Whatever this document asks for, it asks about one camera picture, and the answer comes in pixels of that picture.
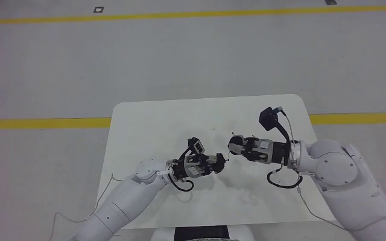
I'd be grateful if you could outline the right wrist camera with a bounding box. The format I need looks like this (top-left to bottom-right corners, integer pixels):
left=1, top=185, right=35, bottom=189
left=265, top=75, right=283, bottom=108
left=258, top=105, right=293, bottom=146

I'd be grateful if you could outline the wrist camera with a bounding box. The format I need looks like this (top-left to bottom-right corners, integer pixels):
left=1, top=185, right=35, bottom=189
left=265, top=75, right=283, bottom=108
left=258, top=105, right=293, bottom=146
left=179, top=137, right=206, bottom=161

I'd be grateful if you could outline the robot body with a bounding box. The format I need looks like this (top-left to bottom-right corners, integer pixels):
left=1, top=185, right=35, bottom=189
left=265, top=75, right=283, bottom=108
left=150, top=225, right=256, bottom=241

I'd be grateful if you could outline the thin black zip tie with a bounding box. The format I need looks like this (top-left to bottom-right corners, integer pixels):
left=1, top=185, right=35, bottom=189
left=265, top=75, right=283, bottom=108
left=224, top=131, right=235, bottom=162

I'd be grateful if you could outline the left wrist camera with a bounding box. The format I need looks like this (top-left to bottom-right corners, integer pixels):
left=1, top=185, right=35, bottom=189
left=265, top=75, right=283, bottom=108
left=179, top=137, right=206, bottom=161

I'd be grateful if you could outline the thin white cable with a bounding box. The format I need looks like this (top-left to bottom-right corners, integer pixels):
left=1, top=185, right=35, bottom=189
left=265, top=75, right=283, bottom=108
left=48, top=173, right=123, bottom=241
left=296, top=184, right=386, bottom=233

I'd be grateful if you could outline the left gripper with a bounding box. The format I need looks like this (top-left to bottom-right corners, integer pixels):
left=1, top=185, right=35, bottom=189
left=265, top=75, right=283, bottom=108
left=166, top=152, right=226, bottom=183

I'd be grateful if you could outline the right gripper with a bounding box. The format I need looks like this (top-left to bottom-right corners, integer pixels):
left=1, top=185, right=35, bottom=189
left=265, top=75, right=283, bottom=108
left=227, top=134, right=302, bottom=169

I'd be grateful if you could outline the black cable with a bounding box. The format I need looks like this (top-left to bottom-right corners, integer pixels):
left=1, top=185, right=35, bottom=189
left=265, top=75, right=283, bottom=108
left=266, top=166, right=303, bottom=190
left=166, top=172, right=195, bottom=193

